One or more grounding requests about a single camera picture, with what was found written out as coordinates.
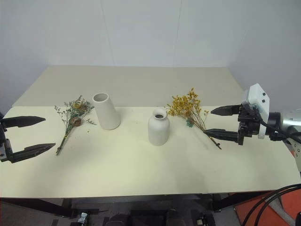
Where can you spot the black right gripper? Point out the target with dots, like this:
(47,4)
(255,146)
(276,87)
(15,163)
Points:
(249,122)

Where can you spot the white bottle-shaped ceramic vase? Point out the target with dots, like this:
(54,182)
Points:
(158,130)

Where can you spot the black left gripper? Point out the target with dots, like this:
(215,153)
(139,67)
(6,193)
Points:
(3,150)

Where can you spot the white conical ceramic vase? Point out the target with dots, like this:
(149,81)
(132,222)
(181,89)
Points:
(107,113)

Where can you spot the yellow dried flower bunch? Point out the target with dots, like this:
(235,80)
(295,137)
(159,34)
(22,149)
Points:
(185,104)

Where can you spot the orange floor mat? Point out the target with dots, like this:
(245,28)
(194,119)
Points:
(249,208)

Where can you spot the black table frame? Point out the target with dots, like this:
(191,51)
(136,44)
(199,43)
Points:
(47,204)

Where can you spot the green purple dried flower bunch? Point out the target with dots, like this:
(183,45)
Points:
(75,110)

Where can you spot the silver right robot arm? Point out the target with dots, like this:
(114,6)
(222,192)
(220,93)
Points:
(290,120)

